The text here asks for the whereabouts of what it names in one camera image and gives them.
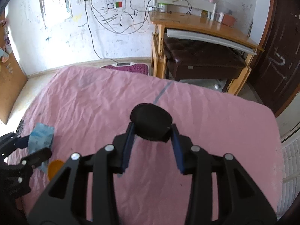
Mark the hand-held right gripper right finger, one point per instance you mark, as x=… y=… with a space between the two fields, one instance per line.
x=177 y=148

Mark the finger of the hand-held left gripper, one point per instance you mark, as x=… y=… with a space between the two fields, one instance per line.
x=37 y=157
x=23 y=141

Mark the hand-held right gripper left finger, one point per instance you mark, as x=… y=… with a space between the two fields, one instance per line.
x=127 y=146

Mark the light blue packet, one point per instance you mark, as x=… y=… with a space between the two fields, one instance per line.
x=39 y=138

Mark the black oval pouch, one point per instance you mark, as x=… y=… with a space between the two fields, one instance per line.
x=150 y=119

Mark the orange yellow round object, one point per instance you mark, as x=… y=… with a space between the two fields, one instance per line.
x=55 y=168

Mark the pink bedsheet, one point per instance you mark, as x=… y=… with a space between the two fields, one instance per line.
x=93 y=103

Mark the cork board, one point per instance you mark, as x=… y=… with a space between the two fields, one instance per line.
x=11 y=79

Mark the purple floor scale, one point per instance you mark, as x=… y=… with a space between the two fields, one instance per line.
x=136 y=69

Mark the white floor scale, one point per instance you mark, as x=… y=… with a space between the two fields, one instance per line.
x=124 y=64

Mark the pinned paper scraps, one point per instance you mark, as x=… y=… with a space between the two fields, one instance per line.
x=5 y=49

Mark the dark brown tufted ottoman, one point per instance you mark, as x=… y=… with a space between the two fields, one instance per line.
x=201 y=56

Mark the white radiator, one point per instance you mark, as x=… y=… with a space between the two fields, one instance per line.
x=290 y=175

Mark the wooden desk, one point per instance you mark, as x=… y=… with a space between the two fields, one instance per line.
x=199 y=25

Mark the dark brown door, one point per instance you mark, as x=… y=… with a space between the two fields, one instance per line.
x=276 y=58

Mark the clear cup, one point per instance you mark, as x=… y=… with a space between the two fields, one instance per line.
x=219 y=16

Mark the pink box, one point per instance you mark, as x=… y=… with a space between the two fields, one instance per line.
x=228 y=20

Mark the window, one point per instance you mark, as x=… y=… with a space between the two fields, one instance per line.
x=54 y=4

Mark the green white container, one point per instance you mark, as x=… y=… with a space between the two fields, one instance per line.
x=161 y=7

